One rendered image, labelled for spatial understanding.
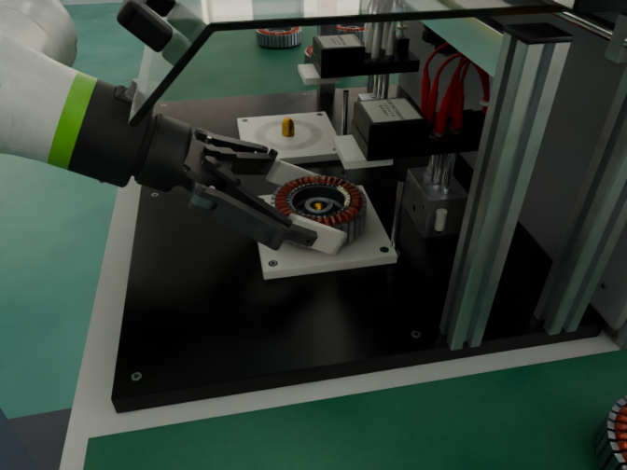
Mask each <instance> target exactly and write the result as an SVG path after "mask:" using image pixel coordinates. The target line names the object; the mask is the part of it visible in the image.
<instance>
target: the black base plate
mask: <svg viewBox="0 0 627 470"><path fill-rule="evenodd" d="M344 90H349V99H348V120H347V135H351V122H352V119H354V102H355V101H357V95H358V94H364V93H372V91H370V89H369V88H368V87H360V88H348V89H335V94H329V93H326V95H319V93H318V91H317V90H310V91H297V92H285V93H272V94H259V95H246V96H233V97H221V98H208V99H196V100H183V101H170V102H157V103H155V104H154V109H153V114H152V117H155V116H156V115H159V114H163V115H165V116H168V117H171V118H175V119H177V120H180V121H182V122H185V123H187V124H188V125H189V126H190V127H191V129H192V137H193V134H194V132H195V131H196V129H197V128H200V129H203V130H206V131H209V132H211V133H214V134H218V135H222V136H226V137H230V138H234V139H238V140H240V134H239V129H238V122H237V118H253V117H265V116H277V115H288V114H300V113H312V112H324V111H325V112H326V114H327V117H328V119H329V121H330V123H331V125H332V127H333V129H334V130H335V132H336V133H337V135H338V136H341V124H342V98H343V91H344ZM192 137H191V139H192ZM428 160H429V156H422V157H413V158H403V159H393V165H386V166H377V167H368V168H358V169H349V170H345V169H344V167H343V165H342V163H341V160H340V159H339V160H329V161H319V162H309V163H299V164H293V165H295V166H298V167H301V168H302V169H305V170H307V171H310V172H313V173H317V174H319V175H322V176H323V175H325V176H328V177H330V176H333V177H336V178H340V179H342V180H346V181H348V182H349V183H352V184H354V185H355V186H363V188H364V189H365V191H366V193H367V195H368V197H369V200H370V202H371V204H372V206H373V208H374V210H375V212H376V214H377V215H378V217H379V219H380V221H381V223H382V225H383V228H384V230H385V232H386V234H387V236H388V238H389V240H390V241H391V236H392V227H393V220H394V211H395V204H396V195H397V180H398V179H399V178H404V179H407V171H408V169H409V168H419V167H427V165H428ZM191 198H192V193H191V192H190V191H188V190H187V189H185V188H183V187H181V186H176V187H173V189H172V190H171V191H169V192H167V193H164V192H161V191H158V190H156V189H152V188H149V187H144V186H141V192H140V199H139V205H138V212H137V218H136V225H135V232H134V238H133V245H132V257H131V264H130V270H129V277H128V283H127V290H126V297H125V303H124V310H123V316H122V323H121V329H120V336H119V343H118V355H117V362H116V368H115V375H114V381H113V388H112V394H111V400H112V403H113V405H114V408H115V410H116V412H117V413H122V412H129V411H135V410H140V409H146V408H157V407H163V406H169V405H174V404H181V403H187V402H192V401H198V400H204V399H210V398H216V397H221V396H228V395H234V394H244V393H251V392H256V391H262V390H268V389H273V388H280V387H286V386H291V385H297V384H303V383H309V382H315V381H320V380H332V379H337V378H343V377H350V376H355V375H361V374H367V373H372V372H379V371H385V370H390V369H396V368H403V367H408V366H419V365H425V364H431V363H437V362H442V361H449V360H454V359H460V358H466V357H471V356H478V355H484V354H489V353H501V352H506V351H512V350H518V349H524V348H530V347H536V346H541V345H548V344H553V343H559V342H565V341H571V340H577V339H587V338H593V337H598V336H599V334H600V332H601V330H602V328H603V326H604V324H605V321H604V319H603V318H602V317H601V316H600V315H599V314H598V313H597V311H596V310H595V309H594V308H593V307H592V305H591V304H590V303H589V304H588V306H587V308H586V311H585V312H584V314H583V316H582V318H581V320H580V323H579V325H578V328H577V330H576V331H573V332H566V331H565V330H564V328H563V327H562V329H561V332H560V334H555V335H549V334H548V333H547V332H546V330H545V329H544V327H543V325H544V323H545V321H546V320H542V321H538V319H537V318H536V317H535V315H534V312H535V309H536V305H537V303H538V300H539V297H540V295H541V292H542V289H543V287H544V284H545V282H546V280H547V277H548V274H549V272H550V267H551V265H552V262H553V261H552V260H551V259H550V258H549V256H548V255H547V254H546V253H545V252H544V251H543V250H542V248H541V247H540V246H539V245H538V244H537V243H536V241H535V240H534V239H533V238H532V237H531V236H530V234H529V233H528V232H527V231H526V230H525V229H524V227H523V226H522V225H521V224H520V223H519V222H518V221H517V224H516V227H515V230H514V233H513V236H512V240H511V243H510V246H509V251H508V254H507V258H506V261H505V264H504V268H503V270H502V273H501V277H500V280H499V283H498V287H497V289H496V293H495V298H494V302H493V305H492V308H491V311H490V314H489V317H488V321H487V324H486V326H485V330H484V333H483V336H482V340H481V345H480V346H478V347H472V348H470V347H469V346H468V344H467V342H464V344H463V348H462V349H460V350H454V351H452V350H450V348H449V346H448V344H447V342H446V340H447V337H448V335H444V336H443V335H442V333H441V331H440V329H439V325H440V321H441V316H442V313H443V308H444V304H445V299H446V295H447V291H448V286H449V282H450V278H451V274H452V269H453V262H454V257H455V253H456V248H457V244H458V240H459V236H460V234H452V235H444V236H437V237H429V238H423V236H422V235H421V233H420V231H419V229H418V228H417V227H416V225H415V224H414V222H413V220H412V219H411V216H410V215H409V213H408V211H407V209H406V208H405V206H404V204H403V206H402V213H401V220H400V228H399V235H398V243H397V249H398V250H399V251H400V256H399V257H398V258H397V263H392V264H384V265H378V266H370V267H363V268H355V269H348V270H334V271H327V272H319V273H312V274H304V275H298V276H290V277H283V278H275V279H268V280H264V278H263V272H262V267H261V261H260V255H259V250H258V242H257V241H255V240H253V239H251V238H249V237H247V236H246V235H244V234H243V233H241V232H239V231H237V230H235V229H233V228H231V227H229V226H227V225H225V224H223V223H221V222H219V221H217V220H216V219H214V218H213V217H211V216H208V215H205V214H200V213H196V212H193V211H191V210H190V209H189V208H188V204H189V202H190V200H191Z"/></svg>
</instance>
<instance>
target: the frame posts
mask: <svg viewBox="0 0 627 470"><path fill-rule="evenodd" d="M504 31H505V32H504V35H503V40H502V44H501V49H500V52H499V57H498V61H497V66H496V70H495V78H494V82H493V86H492V90H491V95H490V100H489V103H488V108H487V112H486V117H485V120H484V125H483V129H482V134H481V141H480V146H479V150H478V155H477V158H476V163H475V168H474V172H473V176H472V180H471V185H470V189H469V193H468V197H467V206H466V209H465V214H464V218H463V223H462V227H461V231H460V236H459V240H458V244H457V248H456V253H455V257H454V262H453V269H452V274H451V278H450V282H449V286H448V291H447V295H446V299H445V304H444V308H443V313H442V316H441V321H440V325H439V329H440V331H441V333H442V335H443V336H444V335H448V337H447V340H446V342H447V344H448V346H449V348H450V350H452V351H454V350H460V349H462V348H463V344H464V342H467V344H468V346H469V347H470V348H472V347H478V346H480V345H481V340H482V336H483V333H484V330H485V326H486V324H487V321H488V317H489V314H490V311H491V308H492V305H493V302H494V298H495V293H496V289H497V287H498V283H499V280H500V277H501V273H502V270H503V268H504V264H505V261H506V258H507V254H508V251H509V246H510V243H511V240H512V236H513V233H514V230H515V227H516V224H517V221H518V217H519V214H520V211H521V208H522V205H523V199H524V196H525V193H526V189H527V187H528V184H529V180H530V177H531V174H532V170H533V168H534V165H535V161H536V156H537V152H538V149H539V147H540V143H541V140H542V137H543V133H544V130H545V127H546V124H547V121H548V117H549V114H550V109H551V106H552V103H553V99H554V96H555V93H556V90H557V87H558V84H559V80H560V77H561V74H562V71H563V68H564V62H565V59H566V56H567V52H568V50H569V47H570V43H571V42H572V41H573V39H574V36H573V35H571V34H569V33H567V32H565V31H563V30H561V29H559V28H557V27H555V26H553V25H551V24H549V23H547V22H540V23H524V24H507V25H505V26H504ZM626 221H627V65H626V68H625V70H624V73H623V76H622V78H621V81H620V84H619V87H618V90H617V92H616V95H615V98H614V100H613V103H612V105H611V107H610V110H609V113H608V115H607V118H606V122H605V125H604V128H603V129H602V132H601V135H600V137H599V140H598V143H597V145H596V148H595V150H594V153H593V155H592V160H591V162H590V165H589V168H588V170H587V172H586V175H585V177H584V180H583V183H582V185H581V188H580V191H579V193H578V197H577V199H576V202H575V205H574V207H573V210H572V213H571V215H570V217H569V220H568V222H567V225H566V228H565V230H564V235H563V237H562V239H561V242H560V244H559V247H558V250H557V252H556V255H555V258H554V259H553V262H552V265H551V267H550V272H549V274H548V277H547V280H546V282H545V284H544V287H543V289H542V292H541V295H540V297H539V300H538V303H537V305H536V309H535V312H534V315H535V317H536V318H537V319H538V321H542V320H546V321H545V323H544V325H543V327H544V329H545V330H546V332H547V333H548V334H549V335H555V334H560V332H561V329H562V327H563V328H564V330H565V331H566V332H573V331H576V330H577V328H578V325H579V323H580V320H581V318H582V316H583V314H584V312H585V311H586V308H587V306H588V304H589V302H590V300H591V297H592V294H593V292H594V290H595V288H596V285H597V284H598V282H599V280H600V278H601V276H602V273H603V271H604V269H605V267H606V263H607V261H608V260H609V258H610V256H611V254H612V251H613V249H614V247H615V245H616V243H617V241H618V238H619V236H620V234H621V232H622V230H623V227H624V225H625V223H626Z"/></svg>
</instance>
